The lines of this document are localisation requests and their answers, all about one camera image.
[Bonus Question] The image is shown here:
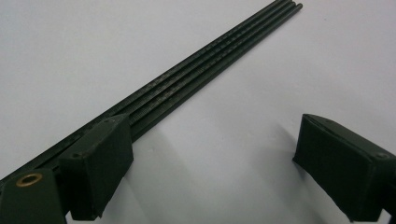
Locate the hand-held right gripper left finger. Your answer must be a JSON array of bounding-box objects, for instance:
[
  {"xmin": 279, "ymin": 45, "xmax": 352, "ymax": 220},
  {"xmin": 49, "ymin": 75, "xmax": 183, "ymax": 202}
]
[{"xmin": 58, "ymin": 113, "xmax": 135, "ymax": 221}]

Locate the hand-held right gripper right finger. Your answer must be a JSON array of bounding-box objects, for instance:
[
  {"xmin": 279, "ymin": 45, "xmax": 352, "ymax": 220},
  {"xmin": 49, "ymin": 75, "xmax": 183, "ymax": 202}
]
[{"xmin": 291, "ymin": 113, "xmax": 396, "ymax": 223}]

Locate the white table cover sheet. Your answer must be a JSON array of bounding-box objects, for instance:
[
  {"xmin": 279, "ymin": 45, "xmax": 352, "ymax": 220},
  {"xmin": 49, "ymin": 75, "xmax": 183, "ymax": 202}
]
[{"xmin": 0, "ymin": 0, "xmax": 396, "ymax": 224}]

